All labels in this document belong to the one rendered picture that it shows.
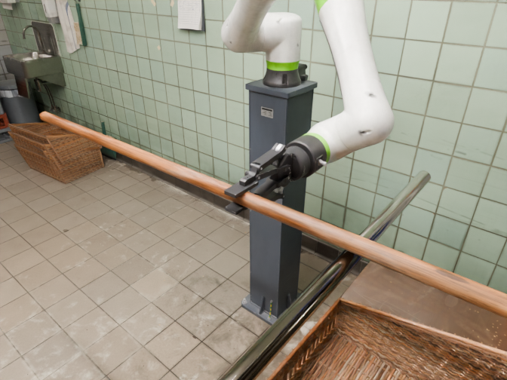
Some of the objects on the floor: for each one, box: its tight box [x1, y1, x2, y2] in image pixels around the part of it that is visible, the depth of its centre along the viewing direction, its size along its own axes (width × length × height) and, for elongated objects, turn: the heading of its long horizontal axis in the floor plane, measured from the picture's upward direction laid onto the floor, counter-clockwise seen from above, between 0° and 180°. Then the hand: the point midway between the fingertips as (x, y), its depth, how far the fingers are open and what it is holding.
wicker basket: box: [14, 143, 104, 184], centre depth 340 cm, size 49×56×28 cm
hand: (241, 195), depth 74 cm, fingers closed on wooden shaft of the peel, 3 cm apart
